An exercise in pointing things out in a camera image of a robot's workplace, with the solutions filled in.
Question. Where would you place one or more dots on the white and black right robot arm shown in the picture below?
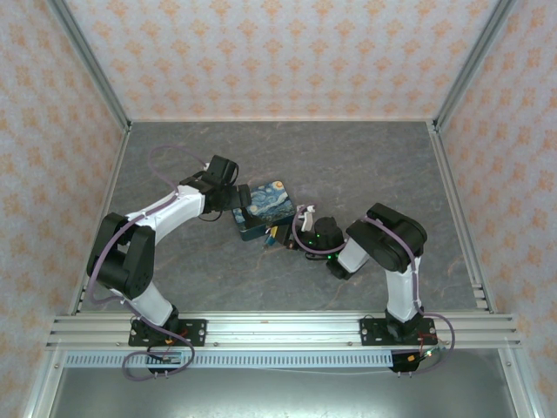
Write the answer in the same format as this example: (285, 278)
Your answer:
(391, 248)

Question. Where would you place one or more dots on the blue-headed key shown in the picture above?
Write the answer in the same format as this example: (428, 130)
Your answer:
(270, 240)

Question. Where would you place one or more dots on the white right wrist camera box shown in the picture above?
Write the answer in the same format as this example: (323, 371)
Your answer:
(308, 217)

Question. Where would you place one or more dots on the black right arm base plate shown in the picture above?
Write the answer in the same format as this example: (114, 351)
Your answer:
(370, 333)

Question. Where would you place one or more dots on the aluminium mounting rail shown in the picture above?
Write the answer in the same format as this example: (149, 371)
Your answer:
(283, 331)

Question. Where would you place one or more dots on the aluminium table side rail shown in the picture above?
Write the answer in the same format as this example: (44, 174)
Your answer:
(102, 217)
(461, 217)

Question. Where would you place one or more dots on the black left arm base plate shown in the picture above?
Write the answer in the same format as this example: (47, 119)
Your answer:
(196, 333)

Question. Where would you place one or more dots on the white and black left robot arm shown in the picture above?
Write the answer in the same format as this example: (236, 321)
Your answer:
(139, 244)

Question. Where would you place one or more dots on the starry night painted tin box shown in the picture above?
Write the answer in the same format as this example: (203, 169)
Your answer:
(265, 202)

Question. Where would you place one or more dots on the small circuit board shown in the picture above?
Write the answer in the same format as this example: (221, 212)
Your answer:
(171, 359)
(428, 353)

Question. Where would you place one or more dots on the aluminium frame post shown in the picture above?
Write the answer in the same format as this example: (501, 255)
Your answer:
(93, 65)
(474, 65)

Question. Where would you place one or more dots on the grey metal sheet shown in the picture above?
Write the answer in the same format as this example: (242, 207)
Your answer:
(278, 394)

